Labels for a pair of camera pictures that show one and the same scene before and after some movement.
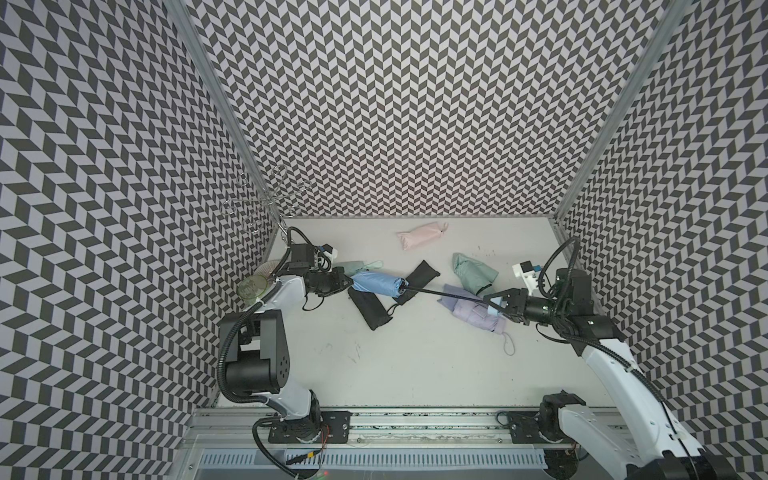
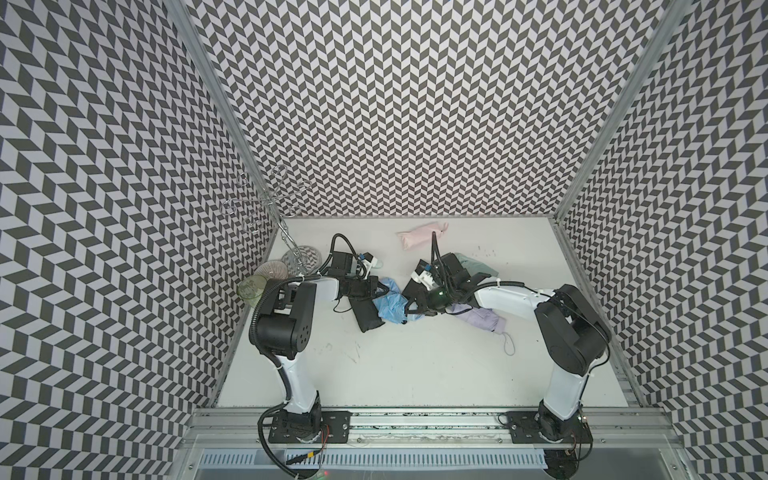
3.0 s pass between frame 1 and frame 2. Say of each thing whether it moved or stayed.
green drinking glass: stayed
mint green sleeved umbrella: stayed
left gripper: moved
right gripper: moved
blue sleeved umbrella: moved
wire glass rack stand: stayed
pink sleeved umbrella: stayed
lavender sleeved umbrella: stayed
